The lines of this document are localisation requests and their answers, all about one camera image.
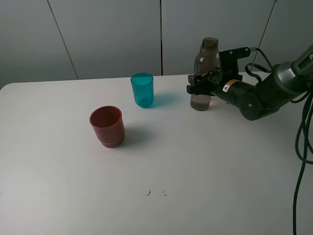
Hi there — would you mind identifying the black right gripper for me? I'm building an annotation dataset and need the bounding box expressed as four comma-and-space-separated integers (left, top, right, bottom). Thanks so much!
186, 70, 247, 106

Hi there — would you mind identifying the smoky translucent water bottle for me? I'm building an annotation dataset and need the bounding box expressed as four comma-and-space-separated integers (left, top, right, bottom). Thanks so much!
190, 37, 219, 111

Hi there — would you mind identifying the teal translucent plastic cup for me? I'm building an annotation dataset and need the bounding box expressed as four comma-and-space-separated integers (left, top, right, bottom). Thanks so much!
131, 73, 154, 108

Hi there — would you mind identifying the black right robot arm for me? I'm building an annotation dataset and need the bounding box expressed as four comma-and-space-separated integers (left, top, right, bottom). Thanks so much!
187, 47, 313, 120

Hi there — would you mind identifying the red plastic cup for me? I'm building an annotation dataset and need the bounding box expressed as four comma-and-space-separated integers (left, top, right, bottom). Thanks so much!
89, 106, 125, 148

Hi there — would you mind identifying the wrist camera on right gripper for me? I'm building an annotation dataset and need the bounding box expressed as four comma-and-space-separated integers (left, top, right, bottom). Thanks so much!
219, 47, 251, 81

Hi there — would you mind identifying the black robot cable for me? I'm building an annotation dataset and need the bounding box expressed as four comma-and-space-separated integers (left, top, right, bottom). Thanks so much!
245, 47, 313, 235

